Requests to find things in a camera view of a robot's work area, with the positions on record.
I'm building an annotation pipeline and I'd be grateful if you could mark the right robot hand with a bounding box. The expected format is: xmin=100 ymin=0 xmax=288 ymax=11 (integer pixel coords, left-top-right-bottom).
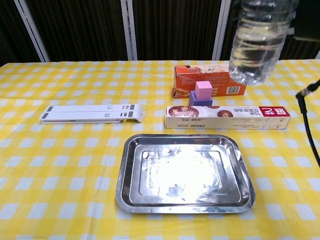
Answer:
xmin=291 ymin=0 xmax=320 ymax=44

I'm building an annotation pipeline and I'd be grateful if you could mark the transparent small plastic bottle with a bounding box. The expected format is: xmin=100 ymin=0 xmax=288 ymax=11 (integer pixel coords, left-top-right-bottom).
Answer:
xmin=228 ymin=0 xmax=300 ymax=87

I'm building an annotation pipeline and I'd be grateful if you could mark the stainless steel tray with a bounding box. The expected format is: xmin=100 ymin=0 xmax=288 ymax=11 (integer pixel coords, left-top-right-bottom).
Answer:
xmin=115 ymin=133 xmax=256 ymax=215

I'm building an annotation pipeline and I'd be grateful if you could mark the orange snack carton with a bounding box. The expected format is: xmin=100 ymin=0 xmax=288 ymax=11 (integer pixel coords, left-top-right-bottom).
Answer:
xmin=171 ymin=63 xmax=248 ymax=99

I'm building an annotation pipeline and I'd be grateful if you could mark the pink foam cube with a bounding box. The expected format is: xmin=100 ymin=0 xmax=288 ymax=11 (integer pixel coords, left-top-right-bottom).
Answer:
xmin=195 ymin=81 xmax=213 ymax=100

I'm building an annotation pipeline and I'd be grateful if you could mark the baking paper roll box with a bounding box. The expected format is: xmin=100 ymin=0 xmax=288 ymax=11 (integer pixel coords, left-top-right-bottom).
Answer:
xmin=164 ymin=104 xmax=292 ymax=130

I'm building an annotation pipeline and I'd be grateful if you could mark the purple foam block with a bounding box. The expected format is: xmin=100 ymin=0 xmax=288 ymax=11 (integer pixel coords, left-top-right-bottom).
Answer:
xmin=188 ymin=91 xmax=214 ymax=108

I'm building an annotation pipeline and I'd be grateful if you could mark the white folding laptop stand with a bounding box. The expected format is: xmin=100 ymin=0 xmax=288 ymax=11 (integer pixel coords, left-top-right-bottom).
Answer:
xmin=39 ymin=104 xmax=145 ymax=125

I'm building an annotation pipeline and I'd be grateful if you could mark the yellow white checkered tablecloth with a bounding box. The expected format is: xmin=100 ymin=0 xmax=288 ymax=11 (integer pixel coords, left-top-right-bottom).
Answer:
xmin=0 ymin=59 xmax=320 ymax=240

